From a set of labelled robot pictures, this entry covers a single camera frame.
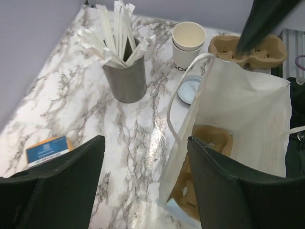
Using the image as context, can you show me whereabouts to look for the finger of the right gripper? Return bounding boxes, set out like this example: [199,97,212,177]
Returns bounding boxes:
[236,0,302,54]

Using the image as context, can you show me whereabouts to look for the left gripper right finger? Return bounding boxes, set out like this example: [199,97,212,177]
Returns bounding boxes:
[187,136,305,229]

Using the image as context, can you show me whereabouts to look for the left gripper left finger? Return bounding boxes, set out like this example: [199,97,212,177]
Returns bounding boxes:
[0,135,105,229]

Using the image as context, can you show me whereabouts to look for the white paper bag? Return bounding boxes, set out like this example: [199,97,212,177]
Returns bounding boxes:
[158,52,305,227]

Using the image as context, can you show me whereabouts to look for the brown cardboard cup carrier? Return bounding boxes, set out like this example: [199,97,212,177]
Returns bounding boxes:
[208,35,287,69]

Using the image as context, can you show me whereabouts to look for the small blue orange box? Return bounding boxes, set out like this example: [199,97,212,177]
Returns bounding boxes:
[26,136,74,168]

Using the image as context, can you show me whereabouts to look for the grey straw holder cup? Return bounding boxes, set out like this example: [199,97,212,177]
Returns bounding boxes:
[102,37,147,104]

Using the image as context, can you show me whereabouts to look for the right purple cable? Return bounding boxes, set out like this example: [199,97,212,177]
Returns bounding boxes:
[295,54,305,72]

